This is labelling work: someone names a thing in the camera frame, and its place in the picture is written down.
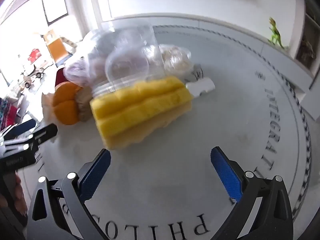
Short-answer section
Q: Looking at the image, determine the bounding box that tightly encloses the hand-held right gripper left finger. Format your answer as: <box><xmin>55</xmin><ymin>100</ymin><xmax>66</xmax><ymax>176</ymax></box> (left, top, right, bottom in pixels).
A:
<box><xmin>26</xmin><ymin>149</ymin><xmax>112</xmax><ymax>240</ymax></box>

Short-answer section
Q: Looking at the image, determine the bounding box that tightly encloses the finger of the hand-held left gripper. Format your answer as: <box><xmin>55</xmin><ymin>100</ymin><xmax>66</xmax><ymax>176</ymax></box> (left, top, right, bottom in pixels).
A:
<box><xmin>0</xmin><ymin>124</ymin><xmax>58</xmax><ymax>153</ymax></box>
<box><xmin>0</xmin><ymin>119</ymin><xmax>37</xmax><ymax>141</ymax></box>

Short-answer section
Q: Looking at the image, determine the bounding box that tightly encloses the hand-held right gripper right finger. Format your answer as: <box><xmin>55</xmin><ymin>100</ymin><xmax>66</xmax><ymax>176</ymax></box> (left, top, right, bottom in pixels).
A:
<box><xmin>210</xmin><ymin>146</ymin><xmax>294</xmax><ymax>240</ymax></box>

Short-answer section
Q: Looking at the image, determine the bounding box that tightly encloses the yellow ridged sponge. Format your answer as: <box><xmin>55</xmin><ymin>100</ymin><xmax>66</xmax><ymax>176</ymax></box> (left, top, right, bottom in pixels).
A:
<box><xmin>89</xmin><ymin>76</ymin><xmax>193</xmax><ymax>150</ymax></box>

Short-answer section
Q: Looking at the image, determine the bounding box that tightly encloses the person's left hand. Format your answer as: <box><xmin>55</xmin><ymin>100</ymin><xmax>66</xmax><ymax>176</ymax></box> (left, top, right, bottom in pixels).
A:
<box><xmin>12</xmin><ymin>174</ymin><xmax>28</xmax><ymax>217</ymax></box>

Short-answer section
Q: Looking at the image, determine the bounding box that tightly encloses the colourful patterned cloth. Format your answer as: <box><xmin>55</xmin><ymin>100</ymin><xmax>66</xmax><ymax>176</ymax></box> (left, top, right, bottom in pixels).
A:
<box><xmin>0</xmin><ymin>96</ymin><xmax>20</xmax><ymax>131</ymax></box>

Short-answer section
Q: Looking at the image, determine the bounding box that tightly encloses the wooden toy airplane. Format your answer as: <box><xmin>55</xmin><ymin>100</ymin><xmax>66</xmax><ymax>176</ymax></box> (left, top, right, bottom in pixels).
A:
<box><xmin>20</xmin><ymin>64</ymin><xmax>47</xmax><ymax>88</ymax></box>

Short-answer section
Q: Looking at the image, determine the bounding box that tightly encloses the red toy car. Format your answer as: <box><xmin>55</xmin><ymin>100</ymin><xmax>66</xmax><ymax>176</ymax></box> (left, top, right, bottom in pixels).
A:
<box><xmin>27</xmin><ymin>48</ymin><xmax>42</xmax><ymax>62</ymax></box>

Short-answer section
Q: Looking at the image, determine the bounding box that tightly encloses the wooden toy slide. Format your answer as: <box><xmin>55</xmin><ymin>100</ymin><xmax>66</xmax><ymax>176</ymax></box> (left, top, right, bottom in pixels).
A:
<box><xmin>41</xmin><ymin>29</ymin><xmax>77</xmax><ymax>65</ymax></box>

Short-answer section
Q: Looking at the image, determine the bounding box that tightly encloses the clear plastic bag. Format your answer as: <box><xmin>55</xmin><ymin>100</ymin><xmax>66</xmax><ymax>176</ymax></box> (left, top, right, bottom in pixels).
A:
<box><xmin>62</xmin><ymin>29</ymin><xmax>118</xmax><ymax>85</ymax></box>

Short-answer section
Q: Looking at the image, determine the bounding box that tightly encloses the white plastic piece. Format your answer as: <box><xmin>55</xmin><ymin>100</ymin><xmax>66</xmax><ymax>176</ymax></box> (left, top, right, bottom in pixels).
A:
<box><xmin>185</xmin><ymin>77</ymin><xmax>216</xmax><ymax>98</ymax></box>

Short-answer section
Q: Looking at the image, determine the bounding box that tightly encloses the clear plastic cup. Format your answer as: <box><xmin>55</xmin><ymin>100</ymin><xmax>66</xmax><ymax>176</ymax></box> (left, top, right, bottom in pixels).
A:
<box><xmin>91</xmin><ymin>25</ymin><xmax>166</xmax><ymax>98</ymax></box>

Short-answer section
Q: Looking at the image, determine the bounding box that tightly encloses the window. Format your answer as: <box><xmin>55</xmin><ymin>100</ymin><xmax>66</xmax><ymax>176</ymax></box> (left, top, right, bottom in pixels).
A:
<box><xmin>39</xmin><ymin>0</ymin><xmax>70</xmax><ymax>27</ymax></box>

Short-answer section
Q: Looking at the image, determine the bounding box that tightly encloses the clear bag of buns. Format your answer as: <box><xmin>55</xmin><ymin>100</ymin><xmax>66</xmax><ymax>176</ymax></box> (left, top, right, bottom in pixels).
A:
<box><xmin>159</xmin><ymin>44</ymin><xmax>195</xmax><ymax>78</ymax></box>

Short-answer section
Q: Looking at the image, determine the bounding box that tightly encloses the white curtain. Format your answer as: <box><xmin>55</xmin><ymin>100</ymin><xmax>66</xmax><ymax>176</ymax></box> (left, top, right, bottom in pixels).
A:
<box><xmin>69</xmin><ymin>0</ymin><xmax>113</xmax><ymax>44</ymax></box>

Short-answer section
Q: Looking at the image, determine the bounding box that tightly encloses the green dinosaur toy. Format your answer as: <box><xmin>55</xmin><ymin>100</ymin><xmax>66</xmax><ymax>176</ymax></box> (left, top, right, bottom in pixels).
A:
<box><xmin>268</xmin><ymin>17</ymin><xmax>288</xmax><ymax>50</ymax></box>

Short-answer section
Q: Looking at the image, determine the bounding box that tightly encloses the brown dinosaur toy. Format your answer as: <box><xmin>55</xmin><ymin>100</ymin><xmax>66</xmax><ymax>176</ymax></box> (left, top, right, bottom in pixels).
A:
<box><xmin>299</xmin><ymin>39</ymin><xmax>316</xmax><ymax>63</ymax></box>

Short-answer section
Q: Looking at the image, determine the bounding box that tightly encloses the white wall shelf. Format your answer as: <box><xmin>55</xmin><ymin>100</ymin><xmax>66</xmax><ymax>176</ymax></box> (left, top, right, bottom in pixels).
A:
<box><xmin>295</xmin><ymin>10</ymin><xmax>320</xmax><ymax>72</ymax></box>

